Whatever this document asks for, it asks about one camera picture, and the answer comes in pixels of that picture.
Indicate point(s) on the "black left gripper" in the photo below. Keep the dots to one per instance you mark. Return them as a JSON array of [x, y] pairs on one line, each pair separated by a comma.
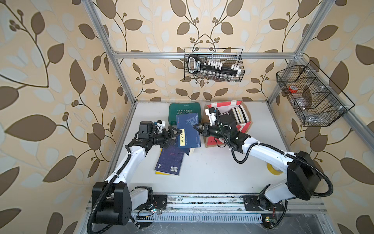
[[164, 142]]

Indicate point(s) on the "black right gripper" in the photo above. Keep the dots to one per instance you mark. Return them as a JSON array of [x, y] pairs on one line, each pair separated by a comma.
[[205, 131]]

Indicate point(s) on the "navy book dragon cover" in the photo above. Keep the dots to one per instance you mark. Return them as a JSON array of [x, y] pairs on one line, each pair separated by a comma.
[[189, 137]]

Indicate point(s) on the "purple navy barcode book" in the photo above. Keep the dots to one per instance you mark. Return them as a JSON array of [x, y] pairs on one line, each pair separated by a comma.
[[170, 160]]

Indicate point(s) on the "navy book small yellow label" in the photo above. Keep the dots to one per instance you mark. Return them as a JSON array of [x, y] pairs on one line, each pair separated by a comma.
[[232, 114]]

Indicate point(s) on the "black brown cover book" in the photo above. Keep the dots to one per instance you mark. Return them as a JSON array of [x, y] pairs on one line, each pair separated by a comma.
[[241, 117]]

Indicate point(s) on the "burlap canvas bag red front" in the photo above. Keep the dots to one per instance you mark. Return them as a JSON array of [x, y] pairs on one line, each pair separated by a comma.
[[226, 124]]

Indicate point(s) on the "black wolf cover book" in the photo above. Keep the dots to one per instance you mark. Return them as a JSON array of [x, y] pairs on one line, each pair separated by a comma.
[[244, 114]]

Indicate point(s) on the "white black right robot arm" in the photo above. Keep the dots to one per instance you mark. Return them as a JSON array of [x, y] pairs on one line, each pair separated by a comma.
[[304, 178]]

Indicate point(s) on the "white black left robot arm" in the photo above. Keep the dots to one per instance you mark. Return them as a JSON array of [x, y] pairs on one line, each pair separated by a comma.
[[112, 201]]

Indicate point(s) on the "green plastic tool case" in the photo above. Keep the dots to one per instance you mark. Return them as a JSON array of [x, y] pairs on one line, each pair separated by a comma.
[[181, 109]]

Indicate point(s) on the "bottom yellow book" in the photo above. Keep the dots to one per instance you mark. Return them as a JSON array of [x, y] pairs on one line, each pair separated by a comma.
[[161, 173]]

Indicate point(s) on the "black socket wrench set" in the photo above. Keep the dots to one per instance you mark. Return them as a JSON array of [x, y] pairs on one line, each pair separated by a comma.
[[195, 65]]

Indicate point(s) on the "yellow tape roll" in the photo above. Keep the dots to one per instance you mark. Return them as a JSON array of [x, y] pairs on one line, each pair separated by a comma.
[[273, 171]]

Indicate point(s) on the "red tape roll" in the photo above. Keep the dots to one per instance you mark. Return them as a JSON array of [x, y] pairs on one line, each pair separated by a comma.
[[293, 89]]

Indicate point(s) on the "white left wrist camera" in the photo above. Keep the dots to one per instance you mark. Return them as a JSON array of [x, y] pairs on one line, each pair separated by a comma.
[[158, 126]]

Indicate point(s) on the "black wire basket back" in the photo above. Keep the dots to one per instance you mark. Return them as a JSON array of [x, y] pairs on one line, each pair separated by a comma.
[[227, 56]]

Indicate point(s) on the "black wire basket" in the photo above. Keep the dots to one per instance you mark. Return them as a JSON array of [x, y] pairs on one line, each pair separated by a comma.
[[320, 100], [227, 56]]

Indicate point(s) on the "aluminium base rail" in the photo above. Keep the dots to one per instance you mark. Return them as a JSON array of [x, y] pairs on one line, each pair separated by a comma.
[[221, 208]]

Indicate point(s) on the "aluminium frame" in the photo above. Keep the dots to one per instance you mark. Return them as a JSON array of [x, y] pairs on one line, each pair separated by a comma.
[[114, 56]]

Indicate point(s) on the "black wire basket right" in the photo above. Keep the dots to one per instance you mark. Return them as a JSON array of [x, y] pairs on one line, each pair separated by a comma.
[[320, 100]]

